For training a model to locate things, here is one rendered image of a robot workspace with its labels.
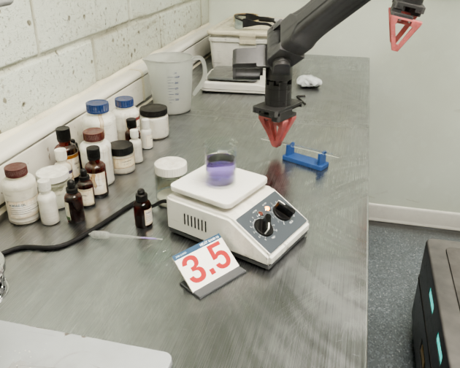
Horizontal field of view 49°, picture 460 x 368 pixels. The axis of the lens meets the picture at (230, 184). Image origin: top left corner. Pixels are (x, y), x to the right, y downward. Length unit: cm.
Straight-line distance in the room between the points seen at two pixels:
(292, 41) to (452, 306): 80
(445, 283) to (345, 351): 87
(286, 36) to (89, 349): 63
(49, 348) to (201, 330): 18
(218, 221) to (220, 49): 117
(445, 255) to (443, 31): 95
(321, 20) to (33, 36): 57
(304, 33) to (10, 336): 67
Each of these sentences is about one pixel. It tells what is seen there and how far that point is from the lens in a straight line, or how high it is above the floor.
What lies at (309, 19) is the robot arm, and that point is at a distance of 93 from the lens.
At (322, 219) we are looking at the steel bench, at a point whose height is 75.
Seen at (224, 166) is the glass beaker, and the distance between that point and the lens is 77.
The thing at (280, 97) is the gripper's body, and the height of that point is 89.
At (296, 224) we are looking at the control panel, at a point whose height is 78.
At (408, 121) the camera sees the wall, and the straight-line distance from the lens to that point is 227.
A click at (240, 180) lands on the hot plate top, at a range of 82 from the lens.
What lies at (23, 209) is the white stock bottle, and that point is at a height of 78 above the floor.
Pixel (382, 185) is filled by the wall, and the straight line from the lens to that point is 238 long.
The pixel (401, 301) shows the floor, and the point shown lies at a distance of 198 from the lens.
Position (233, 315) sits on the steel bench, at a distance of 68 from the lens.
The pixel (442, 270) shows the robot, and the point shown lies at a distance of 154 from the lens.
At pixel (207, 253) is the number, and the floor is 78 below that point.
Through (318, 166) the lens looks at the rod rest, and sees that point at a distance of 108.
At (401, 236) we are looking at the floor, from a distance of 237.
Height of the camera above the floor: 120
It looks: 26 degrees down
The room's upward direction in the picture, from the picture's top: straight up
